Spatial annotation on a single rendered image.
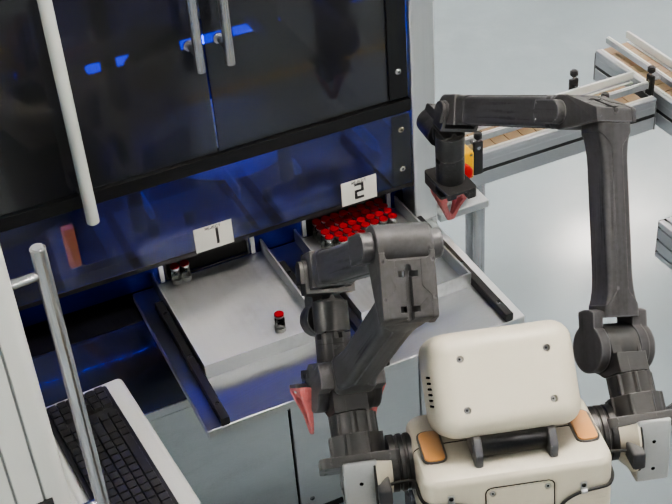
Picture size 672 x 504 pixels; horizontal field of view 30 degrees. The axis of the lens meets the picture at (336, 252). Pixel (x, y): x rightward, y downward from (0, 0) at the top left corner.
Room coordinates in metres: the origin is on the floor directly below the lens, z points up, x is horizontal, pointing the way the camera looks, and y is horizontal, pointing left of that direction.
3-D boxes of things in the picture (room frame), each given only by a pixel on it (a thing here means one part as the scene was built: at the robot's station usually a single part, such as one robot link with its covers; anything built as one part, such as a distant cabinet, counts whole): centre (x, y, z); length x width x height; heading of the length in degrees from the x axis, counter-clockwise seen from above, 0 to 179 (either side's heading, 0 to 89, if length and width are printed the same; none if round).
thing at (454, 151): (2.06, -0.23, 1.26); 0.07 x 0.06 x 0.07; 18
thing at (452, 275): (2.19, -0.10, 0.90); 0.34 x 0.26 x 0.04; 23
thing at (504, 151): (2.64, -0.49, 0.92); 0.69 x 0.16 x 0.16; 112
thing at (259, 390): (2.07, 0.04, 0.87); 0.70 x 0.48 x 0.02; 112
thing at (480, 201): (2.44, -0.28, 0.87); 0.14 x 0.13 x 0.02; 22
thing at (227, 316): (2.07, 0.22, 0.90); 0.34 x 0.26 x 0.04; 22
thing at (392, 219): (2.27, -0.06, 0.90); 0.18 x 0.02 x 0.05; 113
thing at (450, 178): (2.05, -0.24, 1.20); 0.10 x 0.07 x 0.07; 22
